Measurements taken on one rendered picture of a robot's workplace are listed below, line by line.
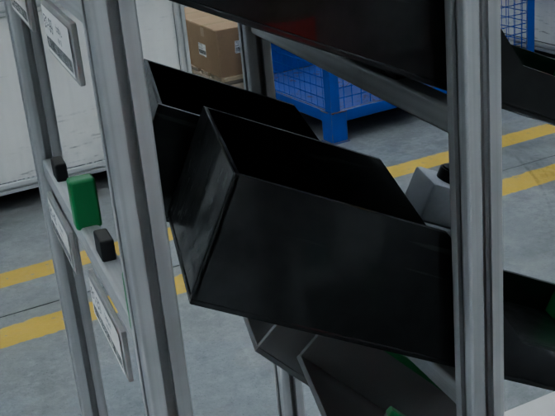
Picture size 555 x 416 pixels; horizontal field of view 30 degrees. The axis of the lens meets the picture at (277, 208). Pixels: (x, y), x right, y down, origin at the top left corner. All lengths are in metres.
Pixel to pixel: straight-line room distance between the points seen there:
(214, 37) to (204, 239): 5.09
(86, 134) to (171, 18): 0.62
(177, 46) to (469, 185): 4.15
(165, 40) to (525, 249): 1.86
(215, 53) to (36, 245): 1.92
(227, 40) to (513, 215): 2.22
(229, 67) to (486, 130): 5.16
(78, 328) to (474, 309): 0.39
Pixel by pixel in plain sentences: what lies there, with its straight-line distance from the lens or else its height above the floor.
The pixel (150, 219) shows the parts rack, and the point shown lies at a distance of 0.45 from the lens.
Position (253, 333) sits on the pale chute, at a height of 1.19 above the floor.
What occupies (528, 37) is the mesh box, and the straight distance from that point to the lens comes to 5.48.
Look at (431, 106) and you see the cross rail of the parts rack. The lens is 0.54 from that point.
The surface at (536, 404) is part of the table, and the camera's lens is 1.26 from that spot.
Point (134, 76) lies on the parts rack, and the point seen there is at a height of 1.44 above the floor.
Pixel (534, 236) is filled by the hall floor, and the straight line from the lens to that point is 3.81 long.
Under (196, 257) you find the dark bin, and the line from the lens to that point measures 0.55.
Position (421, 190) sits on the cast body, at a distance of 0.78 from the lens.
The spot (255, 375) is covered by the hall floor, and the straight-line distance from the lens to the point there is 3.02.
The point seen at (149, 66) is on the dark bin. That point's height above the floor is 1.37.
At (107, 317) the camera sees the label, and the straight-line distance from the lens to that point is 0.57.
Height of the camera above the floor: 1.54
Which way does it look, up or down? 22 degrees down
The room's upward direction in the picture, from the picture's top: 5 degrees counter-clockwise
